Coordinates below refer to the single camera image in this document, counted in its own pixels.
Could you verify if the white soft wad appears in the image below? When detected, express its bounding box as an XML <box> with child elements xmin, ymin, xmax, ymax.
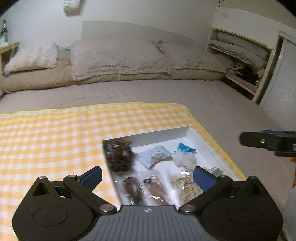
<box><xmin>173</xmin><ymin>152</ymin><xmax>197</xmax><ymax>172</ymax></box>

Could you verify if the blue floral fabric bag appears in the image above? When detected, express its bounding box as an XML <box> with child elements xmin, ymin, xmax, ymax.
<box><xmin>204</xmin><ymin>167</ymin><xmax>223</xmax><ymax>177</ymax></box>

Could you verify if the blue snack packet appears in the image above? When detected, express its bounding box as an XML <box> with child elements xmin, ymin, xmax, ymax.
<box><xmin>173</xmin><ymin>143</ymin><xmax>196</xmax><ymax>156</ymax></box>

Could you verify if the dark hair scrunchie bundle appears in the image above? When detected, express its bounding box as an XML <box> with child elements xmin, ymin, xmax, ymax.
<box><xmin>104</xmin><ymin>141</ymin><xmax>135</xmax><ymax>172</ymax></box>

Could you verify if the yellow white checkered blanket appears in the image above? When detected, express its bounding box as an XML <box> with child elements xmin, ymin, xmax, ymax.
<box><xmin>1</xmin><ymin>102</ymin><xmax>245</xmax><ymax>240</ymax></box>

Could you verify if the white shallow tray box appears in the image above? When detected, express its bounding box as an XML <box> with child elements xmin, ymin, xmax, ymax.
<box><xmin>102</xmin><ymin>126</ymin><xmax>239</xmax><ymax>208</ymax></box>

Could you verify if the silver blue foil packet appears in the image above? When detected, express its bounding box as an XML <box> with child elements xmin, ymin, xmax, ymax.
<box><xmin>136</xmin><ymin>146</ymin><xmax>173</xmax><ymax>169</ymax></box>

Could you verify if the closet shelf with bedding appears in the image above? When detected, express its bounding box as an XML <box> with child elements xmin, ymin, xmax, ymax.
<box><xmin>207</xmin><ymin>28</ymin><xmax>282</xmax><ymax>103</ymax></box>

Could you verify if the folded grey bedding stack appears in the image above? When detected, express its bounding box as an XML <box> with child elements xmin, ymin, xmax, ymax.
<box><xmin>209</xmin><ymin>32</ymin><xmax>270</xmax><ymax>68</ymax></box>

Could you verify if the beige quilted folded duvet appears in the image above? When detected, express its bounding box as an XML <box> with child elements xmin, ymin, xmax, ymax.
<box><xmin>1</xmin><ymin>60</ymin><xmax>226</xmax><ymax>95</ymax></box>

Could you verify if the grey quilted left pillow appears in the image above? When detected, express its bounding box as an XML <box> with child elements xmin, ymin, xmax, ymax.
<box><xmin>71</xmin><ymin>36</ymin><xmax>171</xmax><ymax>80</ymax></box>

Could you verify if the grey quilted pillow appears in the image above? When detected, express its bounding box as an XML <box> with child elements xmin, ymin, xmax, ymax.
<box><xmin>71</xmin><ymin>36</ymin><xmax>171</xmax><ymax>80</ymax></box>
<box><xmin>158</xmin><ymin>41</ymin><xmax>226</xmax><ymax>73</ymax></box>

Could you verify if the grey quilted right pillow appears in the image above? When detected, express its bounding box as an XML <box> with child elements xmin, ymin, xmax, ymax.
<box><xmin>158</xmin><ymin>41</ymin><xmax>226</xmax><ymax>73</ymax></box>

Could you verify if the fluffy white small pillow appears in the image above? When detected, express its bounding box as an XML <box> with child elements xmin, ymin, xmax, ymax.
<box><xmin>4</xmin><ymin>42</ymin><xmax>59</xmax><ymax>74</ymax></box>

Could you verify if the wooden bedside shelf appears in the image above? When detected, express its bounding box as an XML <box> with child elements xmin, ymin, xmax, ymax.
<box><xmin>0</xmin><ymin>42</ymin><xmax>20</xmax><ymax>75</ymax></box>

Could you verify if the green glass bottle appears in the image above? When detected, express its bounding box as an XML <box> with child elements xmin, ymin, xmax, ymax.
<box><xmin>0</xmin><ymin>20</ymin><xmax>8</xmax><ymax>44</ymax></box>

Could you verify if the hanging white Sweet bag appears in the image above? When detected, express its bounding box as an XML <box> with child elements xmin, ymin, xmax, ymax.
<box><xmin>63</xmin><ymin>0</ymin><xmax>81</xmax><ymax>11</ymax></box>

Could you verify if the dark hair ties bag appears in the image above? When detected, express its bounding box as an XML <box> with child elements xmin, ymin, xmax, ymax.
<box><xmin>120</xmin><ymin>175</ymin><xmax>147</xmax><ymax>206</ymax></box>

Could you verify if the brown hair ties bag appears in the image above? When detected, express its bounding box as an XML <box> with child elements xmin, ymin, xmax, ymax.
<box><xmin>138</xmin><ymin>170</ymin><xmax>171</xmax><ymax>206</ymax></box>

